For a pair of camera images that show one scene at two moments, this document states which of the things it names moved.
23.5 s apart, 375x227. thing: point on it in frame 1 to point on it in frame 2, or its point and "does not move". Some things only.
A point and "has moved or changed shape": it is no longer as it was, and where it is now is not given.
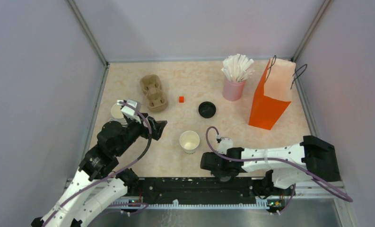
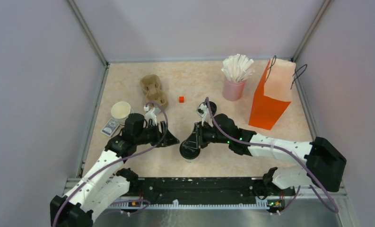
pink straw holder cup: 233,91 does not move
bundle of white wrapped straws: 238,67 does not move
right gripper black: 218,173 to 196,139
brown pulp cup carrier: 151,86 does not move
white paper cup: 189,140 has moved or changed shape
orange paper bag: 273,93 does not move
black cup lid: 207,109 does not move
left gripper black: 157,127 to 170,140
